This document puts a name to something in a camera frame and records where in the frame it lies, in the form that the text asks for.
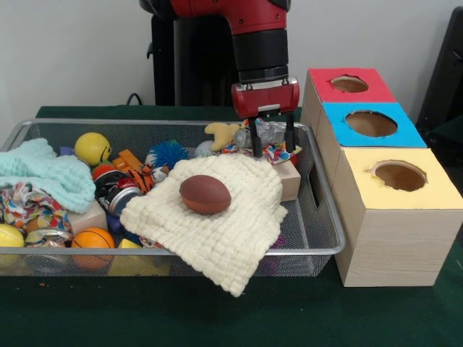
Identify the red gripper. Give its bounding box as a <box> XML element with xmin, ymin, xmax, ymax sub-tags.
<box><xmin>230</xmin><ymin>75</ymin><xmax>301</xmax><ymax>159</ymax></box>

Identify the cream knitted cloth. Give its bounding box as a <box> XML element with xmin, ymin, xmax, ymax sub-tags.
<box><xmin>119</xmin><ymin>153</ymin><xmax>289</xmax><ymax>297</ymax></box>

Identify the wooden box with three holes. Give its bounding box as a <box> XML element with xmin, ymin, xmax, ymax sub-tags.
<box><xmin>300</xmin><ymin>67</ymin><xmax>463</xmax><ymax>288</ymax></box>

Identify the colourful dotted cloth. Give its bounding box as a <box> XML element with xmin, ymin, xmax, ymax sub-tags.
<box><xmin>221</xmin><ymin>113</ymin><xmax>303</xmax><ymax>166</ymax></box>

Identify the yellow plush toy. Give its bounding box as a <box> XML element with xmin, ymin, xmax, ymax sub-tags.
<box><xmin>204</xmin><ymin>121</ymin><xmax>242</xmax><ymax>152</ymax></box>

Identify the brown toy football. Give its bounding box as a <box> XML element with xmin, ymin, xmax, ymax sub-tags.
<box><xmin>179</xmin><ymin>174</ymin><xmax>232</xmax><ymax>215</ymax></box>

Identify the blue spiky ball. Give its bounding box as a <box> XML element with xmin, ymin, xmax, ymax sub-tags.
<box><xmin>148</xmin><ymin>140</ymin><xmax>191</xmax><ymax>169</ymax></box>

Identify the crushed black drink can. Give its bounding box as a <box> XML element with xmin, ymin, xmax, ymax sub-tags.
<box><xmin>94</xmin><ymin>171</ymin><xmax>143</xmax><ymax>217</ymax></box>

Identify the dark green table cloth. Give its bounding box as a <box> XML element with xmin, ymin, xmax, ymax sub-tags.
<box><xmin>428</xmin><ymin>114</ymin><xmax>463</xmax><ymax>150</ymax></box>
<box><xmin>0</xmin><ymin>105</ymin><xmax>463</xmax><ymax>347</ymax></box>

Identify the yellow foam ball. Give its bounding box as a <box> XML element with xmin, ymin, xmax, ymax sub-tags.
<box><xmin>75</xmin><ymin>132</ymin><xmax>112</xmax><ymax>167</ymax></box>
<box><xmin>0</xmin><ymin>223</ymin><xmax>26</xmax><ymax>268</ymax></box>

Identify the black chair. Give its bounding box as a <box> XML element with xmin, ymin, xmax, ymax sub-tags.
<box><xmin>415</xmin><ymin>6</ymin><xmax>463</xmax><ymax>126</ymax></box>

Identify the orange toy basketball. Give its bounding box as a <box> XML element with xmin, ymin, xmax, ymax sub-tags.
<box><xmin>71</xmin><ymin>227</ymin><xmax>116</xmax><ymax>271</ymax></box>

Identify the light blue knitted cloth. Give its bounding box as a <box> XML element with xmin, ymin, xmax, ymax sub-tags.
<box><xmin>0</xmin><ymin>137</ymin><xmax>95</xmax><ymax>214</ymax></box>

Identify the silver wire mesh bin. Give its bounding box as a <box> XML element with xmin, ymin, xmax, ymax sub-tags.
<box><xmin>0</xmin><ymin>118</ymin><xmax>347</xmax><ymax>278</ymax></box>

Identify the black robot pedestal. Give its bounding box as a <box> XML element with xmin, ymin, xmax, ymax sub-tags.
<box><xmin>146</xmin><ymin>0</ymin><xmax>292</xmax><ymax>108</ymax></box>

